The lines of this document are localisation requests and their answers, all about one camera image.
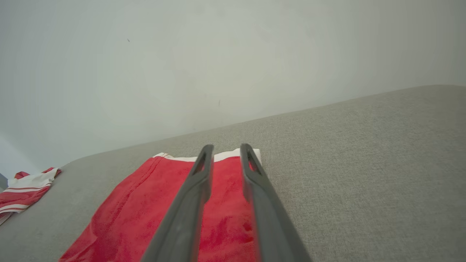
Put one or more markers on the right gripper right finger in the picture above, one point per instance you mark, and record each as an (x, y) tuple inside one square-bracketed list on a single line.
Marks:
[(271, 218)]

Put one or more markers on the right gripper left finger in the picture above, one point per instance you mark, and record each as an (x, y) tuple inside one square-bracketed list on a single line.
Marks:
[(182, 218)]

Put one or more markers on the red shorts with white stripe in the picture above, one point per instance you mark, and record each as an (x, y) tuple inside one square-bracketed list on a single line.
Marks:
[(127, 218)]

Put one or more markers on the red and white shirt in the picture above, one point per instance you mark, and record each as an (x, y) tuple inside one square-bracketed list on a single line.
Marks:
[(25, 193)]

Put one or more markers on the grey fabric sofa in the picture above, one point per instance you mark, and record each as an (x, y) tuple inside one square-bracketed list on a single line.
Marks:
[(364, 174)]

